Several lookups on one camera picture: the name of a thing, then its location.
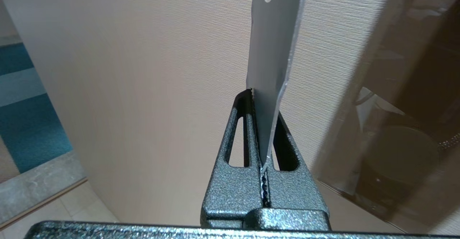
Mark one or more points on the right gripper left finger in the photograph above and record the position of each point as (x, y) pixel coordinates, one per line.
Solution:
(230, 192)

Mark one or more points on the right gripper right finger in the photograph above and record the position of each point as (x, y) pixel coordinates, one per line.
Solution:
(294, 196)

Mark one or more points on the blue do-not-disturb door hanger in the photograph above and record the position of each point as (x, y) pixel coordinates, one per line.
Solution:
(273, 52)

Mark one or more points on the beige room door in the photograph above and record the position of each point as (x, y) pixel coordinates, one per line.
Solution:
(143, 88)

